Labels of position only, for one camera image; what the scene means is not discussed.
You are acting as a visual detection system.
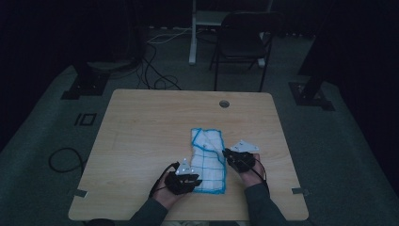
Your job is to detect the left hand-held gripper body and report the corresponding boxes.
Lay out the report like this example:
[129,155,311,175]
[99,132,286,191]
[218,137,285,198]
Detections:
[164,157,201,196]

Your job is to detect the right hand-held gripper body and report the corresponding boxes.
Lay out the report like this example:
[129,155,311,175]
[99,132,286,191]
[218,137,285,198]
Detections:
[228,139,261,174]

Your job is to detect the white cloth with blue grid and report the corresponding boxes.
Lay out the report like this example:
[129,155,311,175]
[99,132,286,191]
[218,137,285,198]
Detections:
[189,127,228,195]

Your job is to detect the person's right hand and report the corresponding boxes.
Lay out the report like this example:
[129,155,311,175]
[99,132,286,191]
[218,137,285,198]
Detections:
[239,153,266,189]

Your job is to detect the person's left hand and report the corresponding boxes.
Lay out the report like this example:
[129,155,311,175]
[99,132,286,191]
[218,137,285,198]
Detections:
[152,178,190,210]

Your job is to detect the black stand with square base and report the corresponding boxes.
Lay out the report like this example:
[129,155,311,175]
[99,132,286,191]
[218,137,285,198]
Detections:
[288,0,336,112]
[60,60,111,101]

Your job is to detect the black folding chair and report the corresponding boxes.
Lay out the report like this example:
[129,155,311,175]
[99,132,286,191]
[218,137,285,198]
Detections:
[208,11,285,93]

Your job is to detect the round grey stand base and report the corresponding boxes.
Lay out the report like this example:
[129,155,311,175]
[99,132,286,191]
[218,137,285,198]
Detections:
[86,59,136,72]

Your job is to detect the left hand-held gripper cable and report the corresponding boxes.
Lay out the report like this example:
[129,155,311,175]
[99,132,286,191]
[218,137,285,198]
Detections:
[148,161,181,199]

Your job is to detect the hand-held gripper cable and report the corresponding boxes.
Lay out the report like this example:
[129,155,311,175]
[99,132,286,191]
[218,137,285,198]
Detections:
[250,156,271,193]
[148,161,181,199]

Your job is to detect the right hand-held gripper cable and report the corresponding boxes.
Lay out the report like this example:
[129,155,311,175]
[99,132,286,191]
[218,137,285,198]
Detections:
[250,156,271,193]

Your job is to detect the tangled black floor cables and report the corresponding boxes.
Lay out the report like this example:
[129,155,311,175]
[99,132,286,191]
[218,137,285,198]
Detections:
[136,42,184,91]

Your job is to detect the white desk frame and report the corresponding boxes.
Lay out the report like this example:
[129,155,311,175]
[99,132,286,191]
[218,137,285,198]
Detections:
[188,0,275,69]

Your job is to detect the black looped floor cable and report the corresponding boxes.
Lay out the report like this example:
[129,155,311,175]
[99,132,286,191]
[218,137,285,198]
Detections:
[48,147,88,174]

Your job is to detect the white floor cable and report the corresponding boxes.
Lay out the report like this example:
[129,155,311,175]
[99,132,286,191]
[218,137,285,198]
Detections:
[146,27,193,45]

